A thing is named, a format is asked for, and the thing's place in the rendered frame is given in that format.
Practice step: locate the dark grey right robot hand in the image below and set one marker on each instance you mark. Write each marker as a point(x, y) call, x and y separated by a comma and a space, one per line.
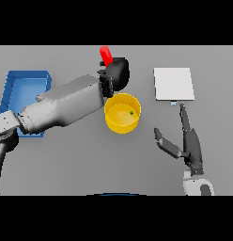
point(192, 145)

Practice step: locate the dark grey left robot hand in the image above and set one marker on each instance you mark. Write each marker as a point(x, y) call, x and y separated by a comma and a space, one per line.
point(119, 72)

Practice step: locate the red beaker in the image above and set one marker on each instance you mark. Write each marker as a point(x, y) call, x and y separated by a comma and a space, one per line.
point(106, 55)

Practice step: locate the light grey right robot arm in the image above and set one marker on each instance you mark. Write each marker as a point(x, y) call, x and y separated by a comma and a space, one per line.
point(196, 187)

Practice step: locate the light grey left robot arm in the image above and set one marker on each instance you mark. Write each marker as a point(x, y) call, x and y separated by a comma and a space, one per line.
point(68, 103)

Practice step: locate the green nut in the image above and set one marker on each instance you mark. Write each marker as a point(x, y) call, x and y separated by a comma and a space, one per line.
point(131, 113)

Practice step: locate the yellow bowl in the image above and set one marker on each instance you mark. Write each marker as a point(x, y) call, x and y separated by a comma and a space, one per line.
point(122, 116)

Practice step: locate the pale square measuring scale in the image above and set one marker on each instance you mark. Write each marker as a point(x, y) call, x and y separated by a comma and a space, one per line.
point(173, 83)

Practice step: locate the blue tray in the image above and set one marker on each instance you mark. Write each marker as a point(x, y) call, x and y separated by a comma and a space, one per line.
point(21, 91)

